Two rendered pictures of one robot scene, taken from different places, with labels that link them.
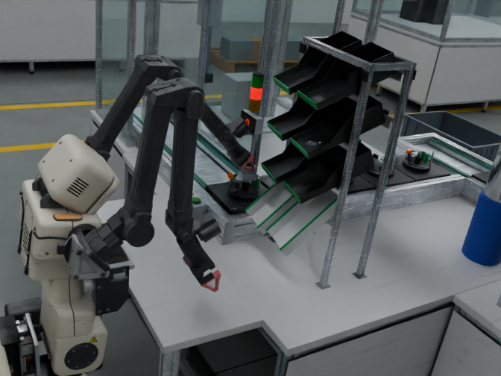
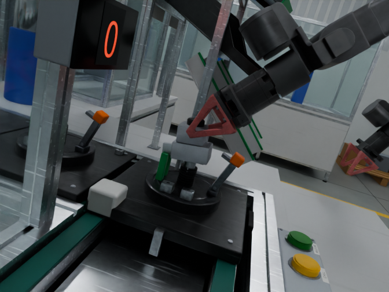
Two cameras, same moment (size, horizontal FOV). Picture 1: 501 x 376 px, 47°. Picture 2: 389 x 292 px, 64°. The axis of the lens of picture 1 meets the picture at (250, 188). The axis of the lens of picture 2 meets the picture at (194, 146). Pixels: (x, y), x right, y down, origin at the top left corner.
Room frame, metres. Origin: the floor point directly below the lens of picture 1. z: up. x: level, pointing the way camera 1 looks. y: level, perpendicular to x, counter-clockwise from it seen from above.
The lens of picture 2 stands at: (2.49, 0.36, 1.21)
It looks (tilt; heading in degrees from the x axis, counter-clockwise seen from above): 16 degrees down; 221
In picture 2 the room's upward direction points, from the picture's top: 15 degrees clockwise
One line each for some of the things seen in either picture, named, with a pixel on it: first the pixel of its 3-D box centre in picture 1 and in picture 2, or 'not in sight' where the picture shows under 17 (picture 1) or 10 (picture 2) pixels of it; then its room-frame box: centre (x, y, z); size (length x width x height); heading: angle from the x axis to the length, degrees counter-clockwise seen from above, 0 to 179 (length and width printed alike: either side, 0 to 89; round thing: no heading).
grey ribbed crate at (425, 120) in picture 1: (452, 142); not in sight; (3.76, -1.34, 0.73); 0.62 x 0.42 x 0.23; 34
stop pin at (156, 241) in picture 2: not in sight; (157, 241); (2.21, 0.09, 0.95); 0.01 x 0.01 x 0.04; 34
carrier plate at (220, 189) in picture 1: (244, 195); (180, 198); (2.11, 0.02, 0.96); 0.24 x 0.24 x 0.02; 34
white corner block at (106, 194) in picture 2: not in sight; (107, 197); (2.24, -0.01, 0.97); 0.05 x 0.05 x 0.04; 34
